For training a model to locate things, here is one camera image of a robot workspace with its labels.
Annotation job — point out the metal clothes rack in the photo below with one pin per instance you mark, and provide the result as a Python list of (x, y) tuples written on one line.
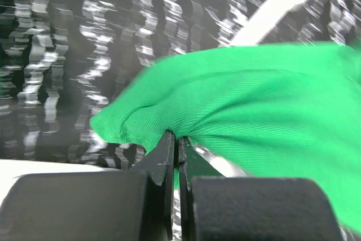
[(262, 22)]

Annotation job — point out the green tank top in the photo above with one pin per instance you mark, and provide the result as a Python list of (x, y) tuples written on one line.
[(276, 110)]

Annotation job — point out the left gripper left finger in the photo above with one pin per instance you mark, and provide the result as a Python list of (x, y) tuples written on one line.
[(57, 201)]

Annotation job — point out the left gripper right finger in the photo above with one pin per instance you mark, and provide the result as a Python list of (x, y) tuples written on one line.
[(214, 207)]

